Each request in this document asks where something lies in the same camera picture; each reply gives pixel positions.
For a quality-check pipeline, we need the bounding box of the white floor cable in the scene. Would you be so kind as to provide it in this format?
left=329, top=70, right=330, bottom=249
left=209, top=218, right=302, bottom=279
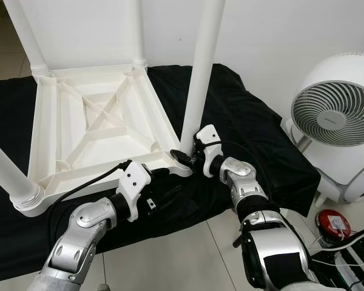
left=309, top=227, right=364, bottom=267

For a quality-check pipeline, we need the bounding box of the red floor object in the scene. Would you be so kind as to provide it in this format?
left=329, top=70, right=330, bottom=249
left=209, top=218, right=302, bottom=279
left=314, top=209, right=351, bottom=240

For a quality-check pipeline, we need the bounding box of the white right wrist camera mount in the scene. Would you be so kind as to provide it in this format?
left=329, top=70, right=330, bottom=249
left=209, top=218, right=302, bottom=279
left=194, top=124, right=223, bottom=176

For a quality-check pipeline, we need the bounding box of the white plastic table leg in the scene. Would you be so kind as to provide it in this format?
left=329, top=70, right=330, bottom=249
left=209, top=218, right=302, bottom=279
left=3, top=0, right=49, bottom=76
left=0, top=142, right=46, bottom=210
left=179, top=0, right=226, bottom=152
left=130, top=0, right=147, bottom=69

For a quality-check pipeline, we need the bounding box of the black metal floor rack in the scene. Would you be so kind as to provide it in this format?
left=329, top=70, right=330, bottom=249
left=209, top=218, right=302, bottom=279
left=322, top=233, right=364, bottom=291

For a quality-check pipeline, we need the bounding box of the white plastic children table top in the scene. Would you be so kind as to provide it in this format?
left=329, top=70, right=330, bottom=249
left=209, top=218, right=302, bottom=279
left=12, top=64, right=194, bottom=218

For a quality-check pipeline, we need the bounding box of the white standing fan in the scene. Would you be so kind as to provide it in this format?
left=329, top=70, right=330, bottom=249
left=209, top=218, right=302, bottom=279
left=282, top=53, right=364, bottom=204

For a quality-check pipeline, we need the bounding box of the black metal stand pole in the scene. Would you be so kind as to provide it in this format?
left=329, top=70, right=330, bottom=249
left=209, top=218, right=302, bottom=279
left=232, top=230, right=245, bottom=248

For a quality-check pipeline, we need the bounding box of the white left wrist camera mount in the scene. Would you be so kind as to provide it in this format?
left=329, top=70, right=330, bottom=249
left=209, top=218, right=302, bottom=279
left=116, top=161, right=152, bottom=222

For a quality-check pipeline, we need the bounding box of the black table cloth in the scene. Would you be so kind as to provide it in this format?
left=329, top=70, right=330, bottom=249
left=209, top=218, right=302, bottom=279
left=0, top=62, right=322, bottom=284

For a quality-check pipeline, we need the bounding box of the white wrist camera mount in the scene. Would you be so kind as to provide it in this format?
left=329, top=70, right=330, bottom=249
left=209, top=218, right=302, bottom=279
left=194, top=124, right=223, bottom=176
left=116, top=161, right=152, bottom=222

